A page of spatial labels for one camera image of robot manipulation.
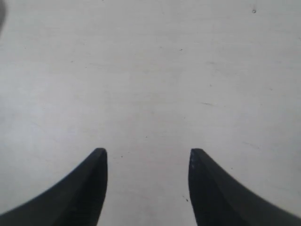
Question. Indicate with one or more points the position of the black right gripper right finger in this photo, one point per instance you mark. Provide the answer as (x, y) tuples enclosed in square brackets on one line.
[(219, 200)]

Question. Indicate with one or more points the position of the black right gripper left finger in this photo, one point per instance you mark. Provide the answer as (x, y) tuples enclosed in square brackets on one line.
[(76, 200)]

